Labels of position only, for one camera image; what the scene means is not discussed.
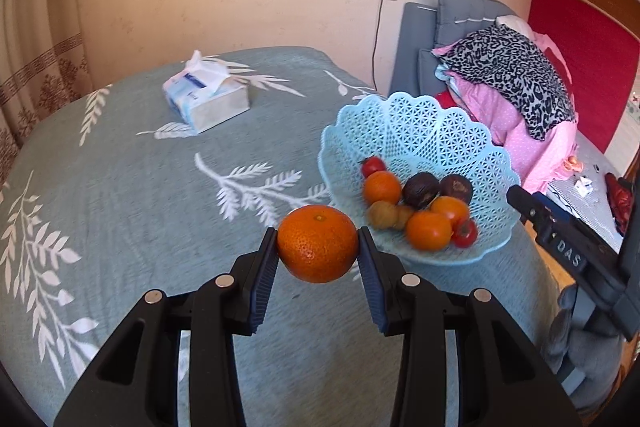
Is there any grey bed sheet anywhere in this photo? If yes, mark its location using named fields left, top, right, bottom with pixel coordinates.
left=545, top=129, right=631, bottom=238

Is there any pink dotted blanket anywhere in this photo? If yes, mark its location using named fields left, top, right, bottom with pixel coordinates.
left=431, top=32, right=578, bottom=192

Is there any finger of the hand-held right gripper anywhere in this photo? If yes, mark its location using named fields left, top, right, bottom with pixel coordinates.
left=537, top=193, right=623, bottom=254
left=506, top=185, right=551, bottom=235

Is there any black power cable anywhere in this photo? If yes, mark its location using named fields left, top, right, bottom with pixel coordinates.
left=371, top=0, right=386, bottom=90

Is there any red cloth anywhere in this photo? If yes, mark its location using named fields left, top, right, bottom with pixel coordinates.
left=604, top=172, right=633, bottom=235

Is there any light blue plastic lattice basket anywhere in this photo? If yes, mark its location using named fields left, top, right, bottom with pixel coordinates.
left=319, top=91, right=522, bottom=265

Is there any white pillow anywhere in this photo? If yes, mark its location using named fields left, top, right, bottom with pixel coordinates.
left=495, top=15, right=538, bottom=35

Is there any red padded headboard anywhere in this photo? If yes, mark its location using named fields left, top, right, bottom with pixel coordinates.
left=527, top=0, right=640, bottom=155

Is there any beige patterned curtain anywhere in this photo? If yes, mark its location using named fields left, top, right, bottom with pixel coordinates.
left=0, top=0, right=118, bottom=188

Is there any grey cloth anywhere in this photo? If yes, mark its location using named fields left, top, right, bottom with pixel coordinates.
left=545, top=284, right=631, bottom=413

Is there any grey padded chair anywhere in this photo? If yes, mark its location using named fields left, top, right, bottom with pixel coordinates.
left=389, top=0, right=518, bottom=95

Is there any orange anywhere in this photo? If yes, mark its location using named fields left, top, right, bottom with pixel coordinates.
left=276, top=204, right=359, bottom=284
left=406, top=211, right=453, bottom=252
left=430, top=196, right=470, bottom=228
left=363, top=171, right=403, bottom=205

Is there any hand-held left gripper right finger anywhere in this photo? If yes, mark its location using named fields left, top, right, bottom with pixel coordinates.
left=356, top=226, right=583, bottom=427

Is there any leopard-print cloth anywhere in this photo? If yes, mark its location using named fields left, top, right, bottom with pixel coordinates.
left=442, top=25, right=576, bottom=142

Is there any blue white tissue pack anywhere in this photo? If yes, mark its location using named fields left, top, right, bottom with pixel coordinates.
left=162, top=50, right=250, bottom=135

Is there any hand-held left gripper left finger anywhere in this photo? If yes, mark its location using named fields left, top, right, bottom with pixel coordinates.
left=52, top=227, right=280, bottom=427

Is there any dark purple passion fruit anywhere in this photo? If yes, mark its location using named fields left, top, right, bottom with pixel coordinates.
left=402, top=173, right=442, bottom=209
left=439, top=174, right=474, bottom=205

